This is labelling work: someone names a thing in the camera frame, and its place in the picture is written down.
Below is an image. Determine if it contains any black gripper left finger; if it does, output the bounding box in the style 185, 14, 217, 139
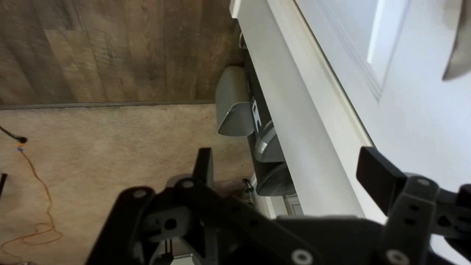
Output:
85, 146, 314, 265

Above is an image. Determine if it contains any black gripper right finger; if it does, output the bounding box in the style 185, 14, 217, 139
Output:
354, 146, 471, 265

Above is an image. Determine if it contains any white panelled closet door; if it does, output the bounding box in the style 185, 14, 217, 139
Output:
228, 0, 471, 265

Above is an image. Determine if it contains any black waste bin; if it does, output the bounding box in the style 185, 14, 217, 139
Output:
254, 161, 298, 198

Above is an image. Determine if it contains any dark grey waste bin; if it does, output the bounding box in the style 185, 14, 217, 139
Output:
248, 123, 285, 164

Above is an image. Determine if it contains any light grey waste bin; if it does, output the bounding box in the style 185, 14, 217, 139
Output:
213, 65, 255, 139

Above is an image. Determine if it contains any thin orange wire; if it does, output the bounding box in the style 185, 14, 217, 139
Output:
16, 146, 64, 249

